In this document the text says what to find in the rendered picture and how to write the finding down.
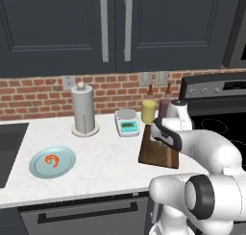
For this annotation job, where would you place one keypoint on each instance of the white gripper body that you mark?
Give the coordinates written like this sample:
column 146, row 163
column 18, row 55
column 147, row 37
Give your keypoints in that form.
column 183, row 123

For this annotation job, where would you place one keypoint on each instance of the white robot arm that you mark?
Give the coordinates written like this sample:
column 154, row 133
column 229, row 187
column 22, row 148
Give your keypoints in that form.
column 221, row 155

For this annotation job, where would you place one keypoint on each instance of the dark wooden cutting board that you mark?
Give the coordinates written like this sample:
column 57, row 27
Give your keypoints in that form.
column 157, row 155

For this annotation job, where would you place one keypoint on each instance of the light blue plate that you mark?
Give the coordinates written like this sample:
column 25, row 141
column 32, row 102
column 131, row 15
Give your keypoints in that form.
column 65, row 163

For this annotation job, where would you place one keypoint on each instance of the grey drawer front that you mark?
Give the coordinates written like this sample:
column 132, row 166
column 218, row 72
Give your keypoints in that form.
column 96, row 226

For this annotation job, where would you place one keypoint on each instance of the purple bottle with brown neck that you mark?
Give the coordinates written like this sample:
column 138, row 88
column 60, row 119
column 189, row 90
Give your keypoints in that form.
column 164, row 107

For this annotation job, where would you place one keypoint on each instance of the yellow bottle with brown neck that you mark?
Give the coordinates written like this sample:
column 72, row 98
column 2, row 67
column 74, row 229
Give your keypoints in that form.
column 149, row 111

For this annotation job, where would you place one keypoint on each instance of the black stove with hob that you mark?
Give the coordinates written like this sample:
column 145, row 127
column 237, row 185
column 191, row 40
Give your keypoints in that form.
column 221, row 114

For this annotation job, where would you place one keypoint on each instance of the white kitchen scale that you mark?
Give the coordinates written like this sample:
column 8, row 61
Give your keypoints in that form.
column 127, row 125

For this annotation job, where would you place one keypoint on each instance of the grey paper towel holder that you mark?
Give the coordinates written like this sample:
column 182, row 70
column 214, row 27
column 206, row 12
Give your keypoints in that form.
column 82, row 107

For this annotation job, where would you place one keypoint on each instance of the orange shrimp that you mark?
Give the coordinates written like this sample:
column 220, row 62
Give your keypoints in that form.
column 54, row 159

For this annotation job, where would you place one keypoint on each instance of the dark sink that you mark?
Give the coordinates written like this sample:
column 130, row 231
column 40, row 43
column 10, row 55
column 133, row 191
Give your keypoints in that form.
column 9, row 149

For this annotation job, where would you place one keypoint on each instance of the dark base cupboard door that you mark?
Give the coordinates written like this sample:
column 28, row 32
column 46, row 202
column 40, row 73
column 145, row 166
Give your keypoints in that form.
column 11, row 223

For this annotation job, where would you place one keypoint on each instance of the white wall socket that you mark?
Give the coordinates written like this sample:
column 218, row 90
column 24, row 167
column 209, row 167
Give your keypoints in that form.
column 68, row 82
column 146, row 78
column 162, row 78

